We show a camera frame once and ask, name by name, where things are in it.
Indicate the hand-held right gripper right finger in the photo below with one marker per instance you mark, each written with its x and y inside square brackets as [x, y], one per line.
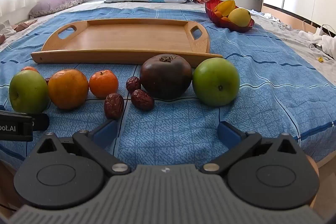
[228, 132]

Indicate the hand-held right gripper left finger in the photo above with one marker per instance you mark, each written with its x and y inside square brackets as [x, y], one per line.
[105, 132]

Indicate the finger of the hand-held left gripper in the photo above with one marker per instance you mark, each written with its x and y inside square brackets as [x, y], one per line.
[40, 122]

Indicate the red date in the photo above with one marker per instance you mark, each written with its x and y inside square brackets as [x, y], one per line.
[132, 84]
[114, 106]
[47, 80]
[142, 100]

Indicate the green apple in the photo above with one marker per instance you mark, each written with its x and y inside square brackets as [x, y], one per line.
[215, 82]
[27, 92]

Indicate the large orange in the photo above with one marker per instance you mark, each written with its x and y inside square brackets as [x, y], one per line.
[68, 88]

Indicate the small mandarin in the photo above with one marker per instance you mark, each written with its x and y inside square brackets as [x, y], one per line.
[30, 69]
[103, 85]

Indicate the dark purple tomato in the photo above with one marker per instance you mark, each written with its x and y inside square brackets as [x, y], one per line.
[165, 77]

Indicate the wooden tray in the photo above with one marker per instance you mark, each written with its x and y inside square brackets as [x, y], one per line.
[131, 37]

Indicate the blue checked blanket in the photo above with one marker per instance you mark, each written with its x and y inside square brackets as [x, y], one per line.
[262, 77]

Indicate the white cloth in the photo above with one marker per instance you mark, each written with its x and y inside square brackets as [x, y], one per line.
[5, 29]

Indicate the pink cloth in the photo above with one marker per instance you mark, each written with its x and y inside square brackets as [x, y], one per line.
[22, 26]

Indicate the tiny orange kumquat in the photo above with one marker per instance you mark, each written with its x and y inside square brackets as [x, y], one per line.
[218, 14]
[224, 18]

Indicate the white bed sheet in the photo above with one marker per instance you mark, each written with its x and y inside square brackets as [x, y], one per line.
[283, 32]

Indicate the yellow mango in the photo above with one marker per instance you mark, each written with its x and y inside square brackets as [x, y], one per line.
[240, 17]

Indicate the purple pillow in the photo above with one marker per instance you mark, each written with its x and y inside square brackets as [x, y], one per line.
[52, 5]

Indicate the red glass bowl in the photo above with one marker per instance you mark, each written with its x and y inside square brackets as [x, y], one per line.
[211, 14]

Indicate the yellow starfruit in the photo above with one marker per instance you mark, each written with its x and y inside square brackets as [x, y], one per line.
[225, 7]

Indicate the white clothes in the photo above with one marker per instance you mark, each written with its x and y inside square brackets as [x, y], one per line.
[328, 43]

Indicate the wooden bed frame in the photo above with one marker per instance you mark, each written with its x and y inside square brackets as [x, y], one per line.
[288, 16]

